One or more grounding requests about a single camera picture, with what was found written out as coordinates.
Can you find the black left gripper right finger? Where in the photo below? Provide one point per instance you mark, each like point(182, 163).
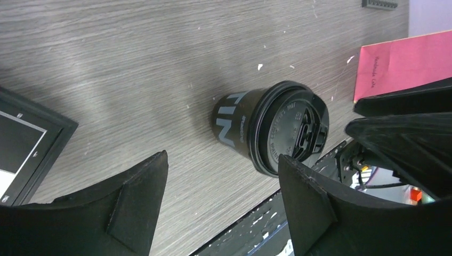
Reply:
point(326, 217)

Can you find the black coffee lid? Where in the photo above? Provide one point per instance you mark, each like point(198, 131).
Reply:
point(289, 119)

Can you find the single black coffee cup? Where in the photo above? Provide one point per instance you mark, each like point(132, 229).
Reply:
point(230, 119)

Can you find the paper bag with pink handles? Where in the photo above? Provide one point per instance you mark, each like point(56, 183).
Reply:
point(403, 64)

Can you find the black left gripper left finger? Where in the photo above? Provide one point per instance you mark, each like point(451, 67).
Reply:
point(116, 216)

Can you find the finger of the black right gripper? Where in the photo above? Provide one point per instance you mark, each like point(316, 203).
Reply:
point(417, 146)
point(433, 97)

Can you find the black white chessboard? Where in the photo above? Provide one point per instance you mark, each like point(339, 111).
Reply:
point(32, 138)

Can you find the grey lego baseplate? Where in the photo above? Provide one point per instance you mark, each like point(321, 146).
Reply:
point(387, 5)

